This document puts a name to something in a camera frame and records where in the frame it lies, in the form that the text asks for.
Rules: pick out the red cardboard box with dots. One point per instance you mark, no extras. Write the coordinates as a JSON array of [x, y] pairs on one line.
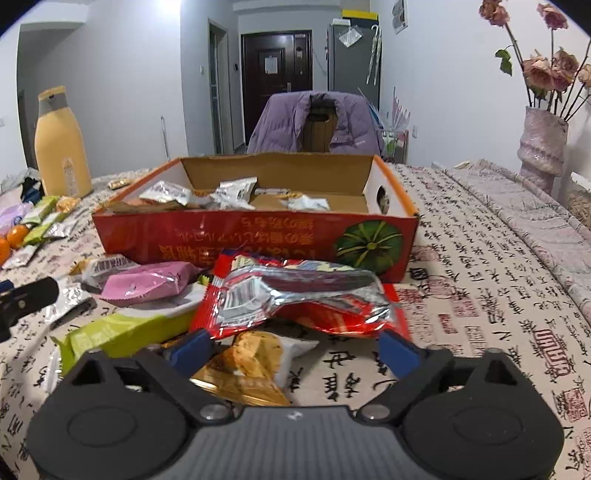
[[258, 244]]

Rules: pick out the yellow bottle with grey collar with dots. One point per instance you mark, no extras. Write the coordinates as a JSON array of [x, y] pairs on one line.
[[62, 157]]

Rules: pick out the dried pink roses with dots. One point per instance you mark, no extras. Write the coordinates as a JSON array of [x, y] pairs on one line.
[[540, 71]]

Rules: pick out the pile of mixed snack packets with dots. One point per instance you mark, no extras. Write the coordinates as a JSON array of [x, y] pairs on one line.
[[235, 194]]

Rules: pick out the small white snack packet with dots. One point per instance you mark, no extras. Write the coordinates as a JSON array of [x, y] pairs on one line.
[[25, 257], [62, 228]]

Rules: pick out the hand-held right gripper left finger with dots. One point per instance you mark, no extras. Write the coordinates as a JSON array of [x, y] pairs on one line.
[[194, 351]]

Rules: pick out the wall poster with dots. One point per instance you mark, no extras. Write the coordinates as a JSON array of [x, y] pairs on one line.
[[400, 16]]

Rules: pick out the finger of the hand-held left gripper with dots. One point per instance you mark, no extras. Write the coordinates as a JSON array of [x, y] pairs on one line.
[[32, 295]]

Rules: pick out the dark entrance door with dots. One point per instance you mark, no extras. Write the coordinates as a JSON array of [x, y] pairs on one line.
[[272, 106]]

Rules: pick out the purple tissue pack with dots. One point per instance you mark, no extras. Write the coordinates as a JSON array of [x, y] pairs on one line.
[[11, 216]]

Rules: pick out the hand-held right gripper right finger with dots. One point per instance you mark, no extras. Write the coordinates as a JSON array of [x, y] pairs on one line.
[[399, 353]]

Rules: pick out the yellow and black box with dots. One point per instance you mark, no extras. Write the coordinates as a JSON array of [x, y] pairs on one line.
[[362, 14]]

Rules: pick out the pink quilted cloth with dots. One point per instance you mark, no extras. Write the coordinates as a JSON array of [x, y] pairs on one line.
[[521, 212]]

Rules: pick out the small orange snack packet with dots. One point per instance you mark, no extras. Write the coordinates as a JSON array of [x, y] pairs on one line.
[[68, 203]]

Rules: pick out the gold triangular snack packet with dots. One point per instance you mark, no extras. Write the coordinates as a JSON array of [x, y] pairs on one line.
[[254, 364]]

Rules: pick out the red foil snack packet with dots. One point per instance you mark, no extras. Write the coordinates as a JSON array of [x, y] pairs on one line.
[[286, 288]]

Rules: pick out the long green snack packet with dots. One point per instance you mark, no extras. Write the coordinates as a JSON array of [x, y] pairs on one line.
[[124, 332]]

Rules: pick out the small clear cracker packet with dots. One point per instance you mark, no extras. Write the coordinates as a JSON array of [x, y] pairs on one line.
[[119, 183]]

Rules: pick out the folded white umbrella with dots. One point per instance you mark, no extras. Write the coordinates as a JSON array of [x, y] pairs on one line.
[[375, 55]]

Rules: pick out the grey fridge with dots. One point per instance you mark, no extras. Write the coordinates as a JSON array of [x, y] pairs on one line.
[[351, 69]]

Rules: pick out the purple jacket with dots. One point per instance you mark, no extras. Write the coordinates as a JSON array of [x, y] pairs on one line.
[[281, 124]]

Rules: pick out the white plastic bag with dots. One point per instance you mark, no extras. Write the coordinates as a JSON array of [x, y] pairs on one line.
[[9, 184]]

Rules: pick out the green and white snack bar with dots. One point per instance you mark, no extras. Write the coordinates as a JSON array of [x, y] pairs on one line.
[[44, 207], [46, 229]]

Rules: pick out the clear plastic bag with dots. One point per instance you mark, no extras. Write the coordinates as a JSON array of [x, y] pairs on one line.
[[348, 37]]

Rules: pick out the pale pink vase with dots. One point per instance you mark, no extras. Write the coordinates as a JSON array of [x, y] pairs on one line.
[[542, 143]]

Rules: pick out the small pink snack packet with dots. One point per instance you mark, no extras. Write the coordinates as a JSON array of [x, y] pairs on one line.
[[143, 284]]

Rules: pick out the silver snack packet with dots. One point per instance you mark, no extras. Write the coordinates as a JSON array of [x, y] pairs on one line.
[[71, 300]]

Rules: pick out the wooden chair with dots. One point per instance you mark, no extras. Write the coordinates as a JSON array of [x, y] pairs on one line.
[[321, 134]]

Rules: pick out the white interior door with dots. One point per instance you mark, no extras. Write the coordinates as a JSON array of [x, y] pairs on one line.
[[218, 87]]

